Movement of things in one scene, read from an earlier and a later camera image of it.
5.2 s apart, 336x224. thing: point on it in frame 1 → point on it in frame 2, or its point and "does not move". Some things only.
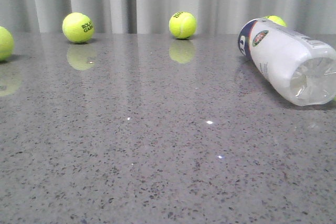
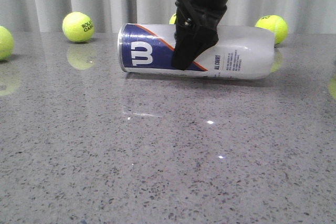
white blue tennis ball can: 301,68 → 241,52
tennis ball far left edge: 7,44 does not move
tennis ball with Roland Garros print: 77,27 does not move
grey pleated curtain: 144,2 does not move
